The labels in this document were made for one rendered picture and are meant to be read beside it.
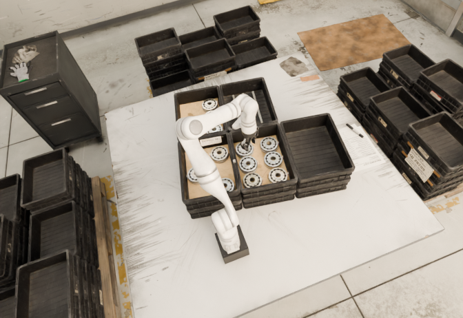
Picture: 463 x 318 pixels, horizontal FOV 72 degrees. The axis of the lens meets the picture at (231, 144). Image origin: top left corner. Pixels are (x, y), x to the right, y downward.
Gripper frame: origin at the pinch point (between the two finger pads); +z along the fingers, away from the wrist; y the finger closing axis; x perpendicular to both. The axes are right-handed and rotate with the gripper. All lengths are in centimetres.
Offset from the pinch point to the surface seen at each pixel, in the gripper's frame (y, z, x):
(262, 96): 48, 17, 24
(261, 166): 0.7, 17.3, -6.0
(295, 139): 27.8, 17.5, -12.7
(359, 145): 53, 30, -44
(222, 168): -11.9, 17.3, 11.9
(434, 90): 141, 46, -68
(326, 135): 40, 17, -27
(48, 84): -24, 18, 171
